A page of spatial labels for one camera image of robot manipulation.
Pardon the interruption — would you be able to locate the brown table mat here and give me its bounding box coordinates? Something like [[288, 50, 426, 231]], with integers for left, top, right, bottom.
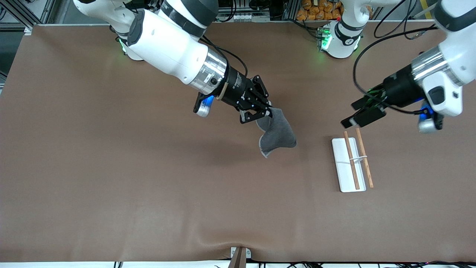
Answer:
[[0, 22, 476, 263]]

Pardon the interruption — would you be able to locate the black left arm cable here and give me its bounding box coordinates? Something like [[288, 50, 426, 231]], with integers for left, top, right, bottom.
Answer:
[[352, 0, 439, 114]]

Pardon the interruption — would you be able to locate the orange snack bags pile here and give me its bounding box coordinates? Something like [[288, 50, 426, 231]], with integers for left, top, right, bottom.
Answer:
[[296, 0, 344, 21]]

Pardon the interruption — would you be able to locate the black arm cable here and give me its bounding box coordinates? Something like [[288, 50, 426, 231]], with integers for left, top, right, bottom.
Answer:
[[352, 0, 439, 114], [201, 35, 249, 79]]

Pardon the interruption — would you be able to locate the grey towel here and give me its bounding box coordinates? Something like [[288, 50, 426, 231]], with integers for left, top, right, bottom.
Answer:
[[255, 107, 298, 159]]

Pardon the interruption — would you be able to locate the grey metal table clamp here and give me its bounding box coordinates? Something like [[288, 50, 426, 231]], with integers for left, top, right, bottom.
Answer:
[[230, 246, 252, 268]]

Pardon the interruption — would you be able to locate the aluminium frame post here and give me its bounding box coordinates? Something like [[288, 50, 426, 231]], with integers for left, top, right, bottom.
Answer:
[[0, 0, 56, 35]]

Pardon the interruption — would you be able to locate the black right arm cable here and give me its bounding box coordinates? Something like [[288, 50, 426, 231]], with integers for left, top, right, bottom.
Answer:
[[201, 35, 249, 79]]

